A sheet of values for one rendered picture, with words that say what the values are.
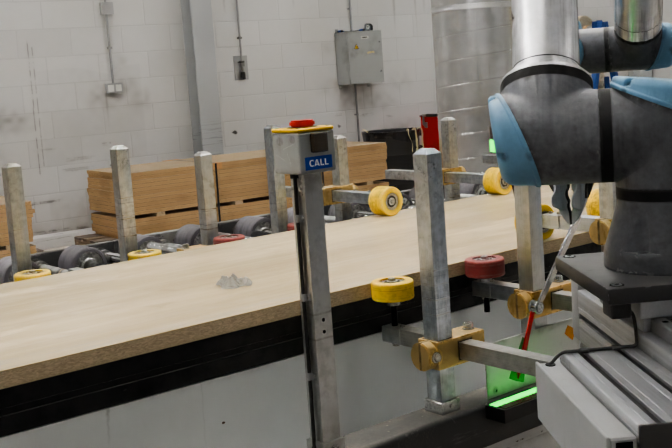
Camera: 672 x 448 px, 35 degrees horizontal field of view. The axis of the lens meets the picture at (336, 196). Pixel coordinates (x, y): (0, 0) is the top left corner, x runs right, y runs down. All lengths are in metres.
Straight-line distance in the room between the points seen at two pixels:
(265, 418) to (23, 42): 7.33
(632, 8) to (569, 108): 0.45
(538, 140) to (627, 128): 0.10
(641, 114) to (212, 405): 0.91
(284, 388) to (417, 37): 9.18
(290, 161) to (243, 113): 8.21
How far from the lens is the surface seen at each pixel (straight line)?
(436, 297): 1.83
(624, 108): 1.30
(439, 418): 1.86
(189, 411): 1.82
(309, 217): 1.64
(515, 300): 2.01
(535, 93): 1.32
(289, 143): 1.62
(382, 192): 2.86
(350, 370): 2.01
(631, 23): 1.75
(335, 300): 1.96
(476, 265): 2.13
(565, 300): 2.02
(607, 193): 2.19
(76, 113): 9.17
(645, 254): 1.30
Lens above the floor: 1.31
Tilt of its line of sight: 7 degrees down
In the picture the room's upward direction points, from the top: 4 degrees counter-clockwise
